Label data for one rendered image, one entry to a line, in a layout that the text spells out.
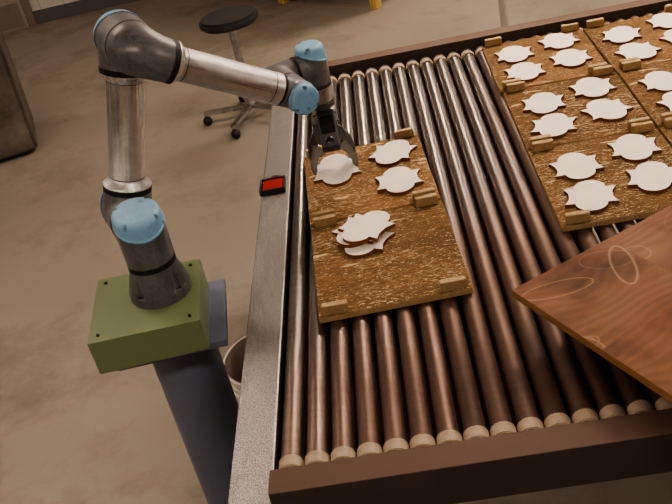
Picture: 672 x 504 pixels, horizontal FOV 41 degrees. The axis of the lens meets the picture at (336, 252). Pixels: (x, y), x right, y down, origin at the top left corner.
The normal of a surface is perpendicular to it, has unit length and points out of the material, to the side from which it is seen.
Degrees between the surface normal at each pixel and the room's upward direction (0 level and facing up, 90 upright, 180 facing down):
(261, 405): 0
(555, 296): 0
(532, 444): 0
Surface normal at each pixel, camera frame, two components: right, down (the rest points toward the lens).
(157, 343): 0.13, 0.51
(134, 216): -0.11, -0.76
